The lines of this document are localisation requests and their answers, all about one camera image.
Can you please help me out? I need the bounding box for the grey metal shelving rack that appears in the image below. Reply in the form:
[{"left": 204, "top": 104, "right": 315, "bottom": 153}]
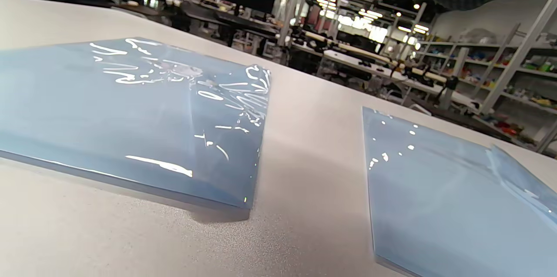
[{"left": 416, "top": 0, "right": 557, "bottom": 155}]

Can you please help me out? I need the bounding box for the wrinkled blue plastic snap folder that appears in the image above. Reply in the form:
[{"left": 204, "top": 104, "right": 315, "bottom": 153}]
[{"left": 0, "top": 37, "right": 272, "bottom": 210}]

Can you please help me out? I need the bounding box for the silver frame post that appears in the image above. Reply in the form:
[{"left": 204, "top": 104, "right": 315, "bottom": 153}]
[{"left": 278, "top": 0, "right": 308, "bottom": 47}]

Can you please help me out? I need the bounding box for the white workbench with beige tube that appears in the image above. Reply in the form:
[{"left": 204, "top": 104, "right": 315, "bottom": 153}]
[{"left": 324, "top": 31, "right": 479, "bottom": 110}]

